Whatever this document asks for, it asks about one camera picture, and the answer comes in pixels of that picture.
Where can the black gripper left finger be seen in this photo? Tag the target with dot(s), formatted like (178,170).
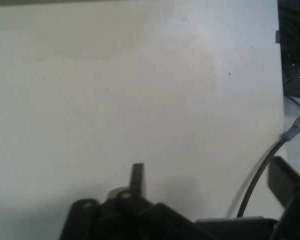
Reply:
(110,220)

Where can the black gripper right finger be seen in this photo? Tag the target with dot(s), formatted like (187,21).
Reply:
(295,200)

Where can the dark equipment under table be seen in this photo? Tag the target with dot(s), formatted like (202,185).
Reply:
(295,50)

